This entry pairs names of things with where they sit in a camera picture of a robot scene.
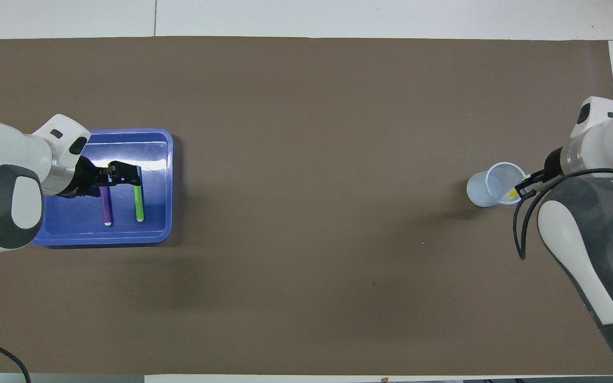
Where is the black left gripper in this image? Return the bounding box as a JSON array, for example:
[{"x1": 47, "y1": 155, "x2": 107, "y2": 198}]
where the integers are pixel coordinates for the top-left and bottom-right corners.
[{"x1": 59, "y1": 159, "x2": 143, "y2": 198}]

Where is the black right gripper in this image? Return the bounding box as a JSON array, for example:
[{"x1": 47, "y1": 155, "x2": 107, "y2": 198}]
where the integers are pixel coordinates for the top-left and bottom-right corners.
[{"x1": 514, "y1": 148, "x2": 562, "y2": 200}]

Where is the purple pen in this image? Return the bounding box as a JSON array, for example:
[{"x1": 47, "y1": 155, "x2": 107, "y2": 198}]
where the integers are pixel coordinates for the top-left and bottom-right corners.
[{"x1": 101, "y1": 184, "x2": 113, "y2": 227}]

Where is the blue plastic tray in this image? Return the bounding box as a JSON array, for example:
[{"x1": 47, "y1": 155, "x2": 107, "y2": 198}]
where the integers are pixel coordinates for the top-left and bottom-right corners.
[{"x1": 32, "y1": 128, "x2": 173, "y2": 246}]

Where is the clear plastic cup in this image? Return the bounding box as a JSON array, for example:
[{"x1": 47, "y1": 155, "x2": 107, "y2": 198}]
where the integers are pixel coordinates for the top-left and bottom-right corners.
[{"x1": 466, "y1": 162, "x2": 528, "y2": 207}]

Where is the brown table mat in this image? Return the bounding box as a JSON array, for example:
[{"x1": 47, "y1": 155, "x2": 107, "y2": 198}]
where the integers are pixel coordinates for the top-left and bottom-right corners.
[{"x1": 0, "y1": 36, "x2": 613, "y2": 376}]

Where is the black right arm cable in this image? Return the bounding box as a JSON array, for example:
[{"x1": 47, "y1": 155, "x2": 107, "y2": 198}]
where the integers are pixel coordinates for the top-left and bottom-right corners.
[{"x1": 513, "y1": 169, "x2": 613, "y2": 261}]

